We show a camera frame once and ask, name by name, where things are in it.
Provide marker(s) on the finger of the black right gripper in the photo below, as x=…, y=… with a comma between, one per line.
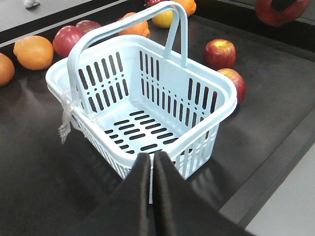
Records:
x=281, y=5

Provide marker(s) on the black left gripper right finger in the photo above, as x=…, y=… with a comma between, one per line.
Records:
x=179, y=210

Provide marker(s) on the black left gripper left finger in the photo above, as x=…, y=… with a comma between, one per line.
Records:
x=126, y=212

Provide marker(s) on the red apple front bottom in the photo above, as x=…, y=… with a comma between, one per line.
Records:
x=278, y=18

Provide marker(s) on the light blue plastic basket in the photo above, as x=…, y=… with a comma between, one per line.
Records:
x=130, y=94

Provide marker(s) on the yellow orange fruit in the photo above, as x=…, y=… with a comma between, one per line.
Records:
x=163, y=20

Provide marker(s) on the red apple in row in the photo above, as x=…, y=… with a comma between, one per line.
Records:
x=65, y=39

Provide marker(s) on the dark red apple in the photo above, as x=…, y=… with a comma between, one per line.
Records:
x=87, y=25

